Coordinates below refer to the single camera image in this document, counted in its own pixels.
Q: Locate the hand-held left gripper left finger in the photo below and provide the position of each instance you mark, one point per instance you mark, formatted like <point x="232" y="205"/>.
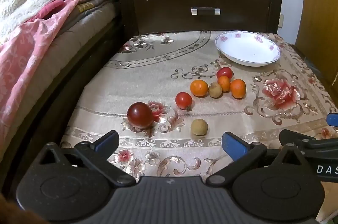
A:
<point x="107" y="142"/>

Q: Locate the wall socket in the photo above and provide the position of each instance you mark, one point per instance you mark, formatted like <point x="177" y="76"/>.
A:
<point x="281" y="21"/>

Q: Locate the white fleece blanket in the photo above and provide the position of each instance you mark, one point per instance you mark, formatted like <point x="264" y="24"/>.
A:
<point x="18" y="4"/>

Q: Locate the pink patterned blanket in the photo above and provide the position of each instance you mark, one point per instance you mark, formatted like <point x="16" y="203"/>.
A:
<point x="23" y="60"/>

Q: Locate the floral tablecloth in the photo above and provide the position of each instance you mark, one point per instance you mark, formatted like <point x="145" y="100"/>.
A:
<point x="132" y="76"/>

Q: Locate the small orange mandarin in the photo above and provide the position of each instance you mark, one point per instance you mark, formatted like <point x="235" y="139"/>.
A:
<point x="225" y="83"/>

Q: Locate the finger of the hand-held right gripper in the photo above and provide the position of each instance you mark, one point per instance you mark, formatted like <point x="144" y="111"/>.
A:
<point x="311" y="142"/>
<point x="333" y="118"/>

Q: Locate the grey quilt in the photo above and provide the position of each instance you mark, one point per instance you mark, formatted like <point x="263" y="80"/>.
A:
<point x="89" y="15"/>

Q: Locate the small red cherry tomato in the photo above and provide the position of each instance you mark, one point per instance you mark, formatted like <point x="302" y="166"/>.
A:
<point x="224" y="72"/>

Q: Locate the brown longan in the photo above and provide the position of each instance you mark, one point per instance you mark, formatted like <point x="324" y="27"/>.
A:
<point x="199" y="127"/>
<point x="214" y="90"/>

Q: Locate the light wooden cabinet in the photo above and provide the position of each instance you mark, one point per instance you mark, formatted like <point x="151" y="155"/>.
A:
<point x="319" y="28"/>

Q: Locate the large dark red tomato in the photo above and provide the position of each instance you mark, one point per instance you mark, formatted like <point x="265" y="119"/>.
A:
<point x="140" y="115"/>

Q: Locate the bed with pink blankets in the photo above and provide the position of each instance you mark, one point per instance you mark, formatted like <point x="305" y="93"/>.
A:
<point x="66" y="76"/>

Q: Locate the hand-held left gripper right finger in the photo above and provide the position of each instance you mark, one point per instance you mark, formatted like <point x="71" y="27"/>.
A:
<point x="233" y="146"/>

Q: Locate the white floral plate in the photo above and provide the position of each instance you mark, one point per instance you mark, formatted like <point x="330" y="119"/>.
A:
<point x="247" y="48"/>

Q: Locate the dark wooden nightstand drawer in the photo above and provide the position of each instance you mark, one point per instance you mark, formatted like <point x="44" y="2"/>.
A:
<point x="163" y="2"/>

